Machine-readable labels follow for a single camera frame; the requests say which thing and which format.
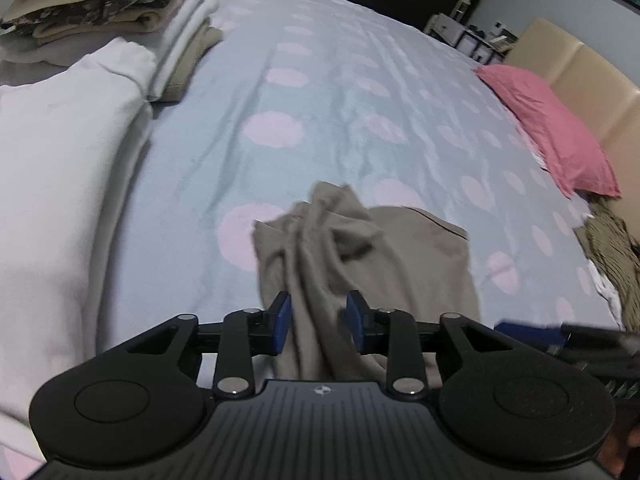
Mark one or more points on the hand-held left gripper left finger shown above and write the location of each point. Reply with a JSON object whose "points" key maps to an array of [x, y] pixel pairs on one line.
{"points": [[282, 320]]}

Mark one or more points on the polka dot bed sheet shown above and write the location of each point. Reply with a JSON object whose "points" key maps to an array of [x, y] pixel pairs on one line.
{"points": [[300, 85]]}

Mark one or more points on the beige padded headboard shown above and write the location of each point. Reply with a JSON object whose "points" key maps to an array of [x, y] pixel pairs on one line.
{"points": [[590, 75]]}

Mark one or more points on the taupe shirt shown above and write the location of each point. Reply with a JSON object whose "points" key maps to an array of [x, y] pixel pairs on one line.
{"points": [[320, 260]]}

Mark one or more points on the large white sweatshirt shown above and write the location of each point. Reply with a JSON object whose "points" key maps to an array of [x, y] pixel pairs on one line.
{"points": [[60, 210]]}

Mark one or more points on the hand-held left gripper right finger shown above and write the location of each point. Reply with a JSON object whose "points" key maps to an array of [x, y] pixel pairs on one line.
{"points": [[356, 322]]}

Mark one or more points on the white garment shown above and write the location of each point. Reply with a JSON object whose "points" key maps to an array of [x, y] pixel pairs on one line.
{"points": [[607, 290]]}

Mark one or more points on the olive striped garment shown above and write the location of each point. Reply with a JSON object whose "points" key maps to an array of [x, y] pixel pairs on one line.
{"points": [[615, 255]]}

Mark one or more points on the light pink pillow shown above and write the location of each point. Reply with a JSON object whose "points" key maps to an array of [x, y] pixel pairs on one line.
{"points": [[535, 150]]}

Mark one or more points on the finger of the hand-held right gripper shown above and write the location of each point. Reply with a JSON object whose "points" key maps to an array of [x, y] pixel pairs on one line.
{"points": [[530, 333]]}

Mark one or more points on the white nightstand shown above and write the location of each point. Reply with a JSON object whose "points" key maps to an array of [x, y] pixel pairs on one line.
{"points": [[465, 35]]}

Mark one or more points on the stack of folded clothes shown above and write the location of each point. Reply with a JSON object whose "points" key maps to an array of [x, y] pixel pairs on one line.
{"points": [[100, 5]]}

